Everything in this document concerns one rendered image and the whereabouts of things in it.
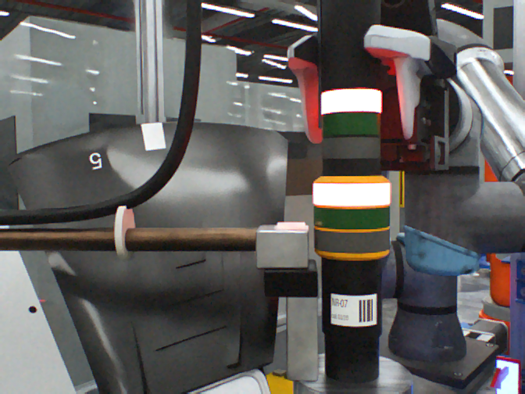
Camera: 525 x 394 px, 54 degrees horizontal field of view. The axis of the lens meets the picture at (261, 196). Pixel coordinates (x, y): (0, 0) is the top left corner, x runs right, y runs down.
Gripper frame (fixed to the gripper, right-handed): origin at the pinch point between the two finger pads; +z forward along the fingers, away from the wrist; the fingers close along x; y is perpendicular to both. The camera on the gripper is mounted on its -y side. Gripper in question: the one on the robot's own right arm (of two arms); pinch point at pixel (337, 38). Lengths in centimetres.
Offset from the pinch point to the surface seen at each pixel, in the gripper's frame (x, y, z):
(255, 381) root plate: 4.8, 19.5, 1.0
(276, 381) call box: 27, 40, -44
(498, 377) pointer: -5.5, 28.7, -31.5
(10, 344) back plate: 33.8, 22.9, -3.2
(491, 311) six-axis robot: 30, 111, -393
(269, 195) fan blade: 8.6, 9.0, -7.8
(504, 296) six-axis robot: 20, 97, -386
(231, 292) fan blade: 7.8, 15.0, -1.1
